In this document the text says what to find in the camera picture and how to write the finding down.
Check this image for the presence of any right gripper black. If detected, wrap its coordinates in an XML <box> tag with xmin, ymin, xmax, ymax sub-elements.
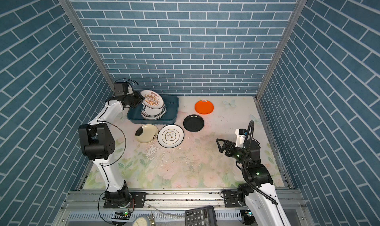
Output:
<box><xmin>217</xmin><ymin>137</ymin><xmax>250</xmax><ymax>168</ymax></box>

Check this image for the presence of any white plate orange sunburst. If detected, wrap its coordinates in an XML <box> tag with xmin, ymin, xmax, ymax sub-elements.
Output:
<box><xmin>140</xmin><ymin>90</ymin><xmax>164</xmax><ymax>109</ymax></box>

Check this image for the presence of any green rim plate white lettering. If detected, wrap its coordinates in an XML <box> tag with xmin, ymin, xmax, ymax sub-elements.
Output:
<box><xmin>141</xmin><ymin>105</ymin><xmax>167</xmax><ymax>120</ymax></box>

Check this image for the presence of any orange small plate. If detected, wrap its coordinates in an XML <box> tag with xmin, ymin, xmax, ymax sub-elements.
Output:
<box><xmin>195</xmin><ymin>100</ymin><xmax>214</xmax><ymax>115</ymax></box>

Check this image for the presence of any white plate cloud emblem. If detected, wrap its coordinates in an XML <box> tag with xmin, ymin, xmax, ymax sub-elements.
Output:
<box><xmin>157</xmin><ymin>124</ymin><xmax>185</xmax><ymax>148</ymax></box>

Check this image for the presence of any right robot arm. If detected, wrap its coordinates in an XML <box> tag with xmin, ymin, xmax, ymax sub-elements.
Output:
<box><xmin>216</xmin><ymin>139</ymin><xmax>291</xmax><ymax>226</ymax></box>

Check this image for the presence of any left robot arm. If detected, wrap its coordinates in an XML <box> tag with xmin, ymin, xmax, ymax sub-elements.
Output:
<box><xmin>78</xmin><ymin>79</ymin><xmax>144</xmax><ymax>201</ymax></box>

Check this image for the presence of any teal plastic bin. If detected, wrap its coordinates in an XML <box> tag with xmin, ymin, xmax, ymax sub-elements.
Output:
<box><xmin>127</xmin><ymin>95</ymin><xmax>179</xmax><ymax>125</ymax></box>

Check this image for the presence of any black small plate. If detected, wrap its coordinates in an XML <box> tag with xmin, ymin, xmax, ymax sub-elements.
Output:
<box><xmin>183</xmin><ymin>115</ymin><xmax>204</xmax><ymax>132</ymax></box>

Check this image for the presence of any cream plate black patch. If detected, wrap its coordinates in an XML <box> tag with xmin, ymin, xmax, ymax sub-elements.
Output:
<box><xmin>135</xmin><ymin>124</ymin><xmax>158</xmax><ymax>144</ymax></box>

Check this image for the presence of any black calculator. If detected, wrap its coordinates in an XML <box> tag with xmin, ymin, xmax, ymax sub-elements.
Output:
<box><xmin>185</xmin><ymin>206</ymin><xmax>218</xmax><ymax>226</ymax></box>

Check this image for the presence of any green circuit board right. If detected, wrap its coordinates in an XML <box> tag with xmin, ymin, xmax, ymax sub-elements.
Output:
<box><xmin>240</xmin><ymin>210</ymin><xmax>256</xmax><ymax>226</ymax></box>

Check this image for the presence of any green circuit board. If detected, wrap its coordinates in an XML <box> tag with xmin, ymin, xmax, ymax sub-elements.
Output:
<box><xmin>111</xmin><ymin>211</ymin><xmax>132</xmax><ymax>223</ymax></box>
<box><xmin>240</xmin><ymin>210</ymin><xmax>256</xmax><ymax>226</ymax></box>

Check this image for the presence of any round white clock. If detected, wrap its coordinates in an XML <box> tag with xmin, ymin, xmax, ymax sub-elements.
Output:
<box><xmin>132</xmin><ymin>215</ymin><xmax>154</xmax><ymax>226</ymax></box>

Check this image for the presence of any green circuit board left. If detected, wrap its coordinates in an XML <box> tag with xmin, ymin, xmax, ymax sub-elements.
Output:
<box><xmin>111</xmin><ymin>211</ymin><xmax>132</xmax><ymax>223</ymax></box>

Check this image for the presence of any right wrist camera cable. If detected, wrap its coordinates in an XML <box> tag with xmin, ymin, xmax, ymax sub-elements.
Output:
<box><xmin>241</xmin><ymin>120</ymin><xmax>278</xmax><ymax>204</ymax></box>

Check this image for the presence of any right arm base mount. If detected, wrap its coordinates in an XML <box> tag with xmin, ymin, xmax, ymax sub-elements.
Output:
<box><xmin>220</xmin><ymin>190</ymin><xmax>246</xmax><ymax>208</ymax></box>

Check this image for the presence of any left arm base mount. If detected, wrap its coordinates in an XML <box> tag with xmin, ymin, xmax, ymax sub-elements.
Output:
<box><xmin>102</xmin><ymin>192</ymin><xmax>147</xmax><ymax>209</ymax></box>

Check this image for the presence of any aluminium rail frame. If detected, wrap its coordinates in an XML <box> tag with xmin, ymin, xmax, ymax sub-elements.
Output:
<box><xmin>51</xmin><ymin>188</ymin><xmax>314</xmax><ymax>226</ymax></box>

